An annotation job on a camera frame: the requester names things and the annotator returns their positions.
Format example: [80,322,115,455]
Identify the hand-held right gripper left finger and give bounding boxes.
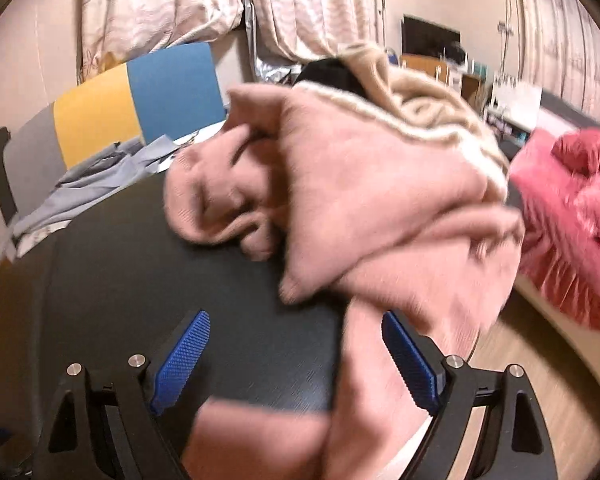
[0,310,212,480]

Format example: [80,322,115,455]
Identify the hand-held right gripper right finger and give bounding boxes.
[381,311,558,480]

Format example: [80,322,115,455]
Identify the pink knit sweater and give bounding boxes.
[164,82,526,480]

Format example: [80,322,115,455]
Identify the grey-blue garment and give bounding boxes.
[0,132,201,291]

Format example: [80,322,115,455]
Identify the red bed cover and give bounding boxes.
[507,127,600,333]

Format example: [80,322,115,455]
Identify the grey yellow blue chair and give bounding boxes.
[0,42,228,226]

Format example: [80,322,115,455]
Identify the beige striped sweater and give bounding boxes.
[292,42,511,196]

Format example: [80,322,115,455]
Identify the white box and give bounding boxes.
[487,80,543,133]

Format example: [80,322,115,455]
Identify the wooden desk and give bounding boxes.
[400,54,486,106]

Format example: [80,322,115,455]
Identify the black cloth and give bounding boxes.
[294,57,368,98]

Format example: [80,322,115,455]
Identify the silver foil sheet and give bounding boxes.
[254,55,306,86]

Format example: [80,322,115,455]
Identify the black monitor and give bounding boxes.
[401,14,462,58]

